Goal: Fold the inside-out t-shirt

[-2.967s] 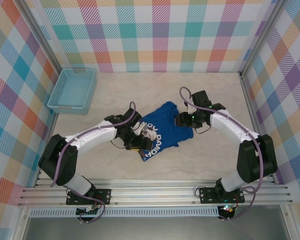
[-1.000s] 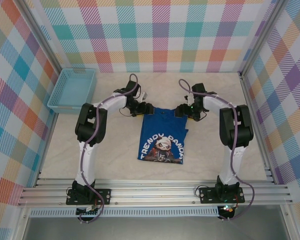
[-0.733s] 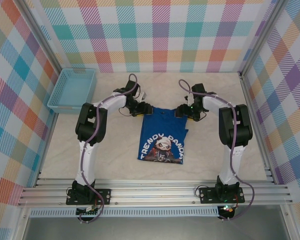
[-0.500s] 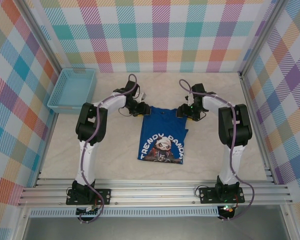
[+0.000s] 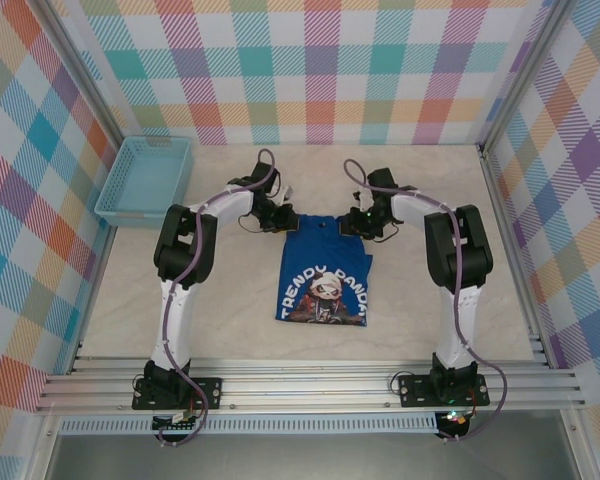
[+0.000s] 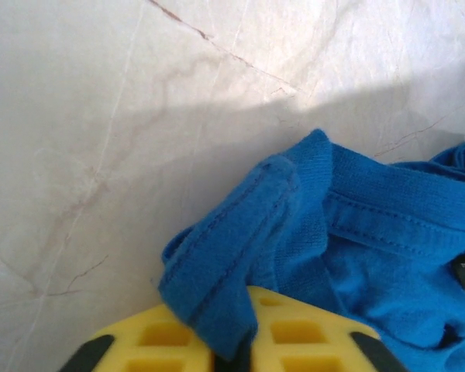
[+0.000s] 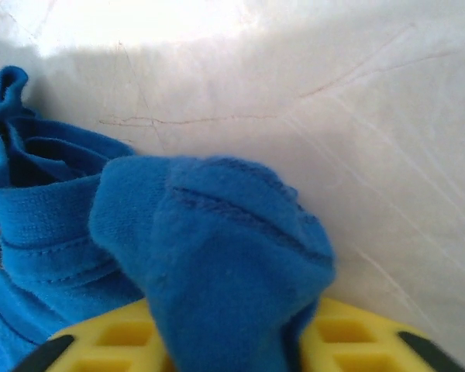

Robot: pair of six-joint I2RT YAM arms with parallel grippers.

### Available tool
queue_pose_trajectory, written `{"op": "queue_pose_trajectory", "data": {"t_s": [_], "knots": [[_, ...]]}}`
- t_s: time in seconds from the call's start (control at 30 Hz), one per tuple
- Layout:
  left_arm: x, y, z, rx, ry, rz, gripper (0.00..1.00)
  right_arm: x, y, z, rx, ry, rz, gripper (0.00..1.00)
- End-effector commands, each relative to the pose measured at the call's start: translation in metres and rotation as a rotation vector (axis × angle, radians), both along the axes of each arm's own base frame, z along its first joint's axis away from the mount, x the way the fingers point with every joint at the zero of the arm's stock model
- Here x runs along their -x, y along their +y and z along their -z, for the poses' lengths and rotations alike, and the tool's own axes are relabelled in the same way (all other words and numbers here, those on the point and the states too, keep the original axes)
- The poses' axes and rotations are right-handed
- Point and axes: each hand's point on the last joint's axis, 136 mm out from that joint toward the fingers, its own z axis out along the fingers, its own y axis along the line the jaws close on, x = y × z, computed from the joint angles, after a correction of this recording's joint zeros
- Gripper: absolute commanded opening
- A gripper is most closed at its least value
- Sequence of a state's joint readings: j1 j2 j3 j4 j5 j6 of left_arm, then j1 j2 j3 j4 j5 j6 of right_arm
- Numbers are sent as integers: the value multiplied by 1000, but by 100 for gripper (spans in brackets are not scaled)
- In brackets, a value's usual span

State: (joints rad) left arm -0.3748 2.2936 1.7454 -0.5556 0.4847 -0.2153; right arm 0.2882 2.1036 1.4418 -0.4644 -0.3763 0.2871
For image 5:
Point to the aluminium frame post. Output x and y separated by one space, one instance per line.
526 75
85 75

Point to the grey metal panel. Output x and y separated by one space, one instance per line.
305 460

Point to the aluminium mounting rail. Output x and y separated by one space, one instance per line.
305 390

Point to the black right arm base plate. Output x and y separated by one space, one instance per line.
415 392

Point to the small circuit board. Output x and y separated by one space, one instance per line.
455 420
177 425

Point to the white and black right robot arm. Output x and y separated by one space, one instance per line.
460 320

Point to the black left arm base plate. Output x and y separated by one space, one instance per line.
210 390

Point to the light blue plastic basket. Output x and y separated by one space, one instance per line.
145 185

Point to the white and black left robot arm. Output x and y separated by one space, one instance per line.
175 320

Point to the blue t-shirt with panda print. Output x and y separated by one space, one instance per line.
325 250

